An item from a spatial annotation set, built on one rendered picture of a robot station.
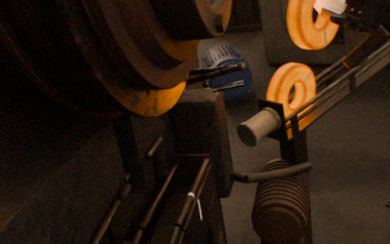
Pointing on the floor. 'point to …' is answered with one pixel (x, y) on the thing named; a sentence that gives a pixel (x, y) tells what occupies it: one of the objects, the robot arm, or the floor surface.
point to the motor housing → (282, 207)
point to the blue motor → (214, 55)
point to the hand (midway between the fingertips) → (315, 3)
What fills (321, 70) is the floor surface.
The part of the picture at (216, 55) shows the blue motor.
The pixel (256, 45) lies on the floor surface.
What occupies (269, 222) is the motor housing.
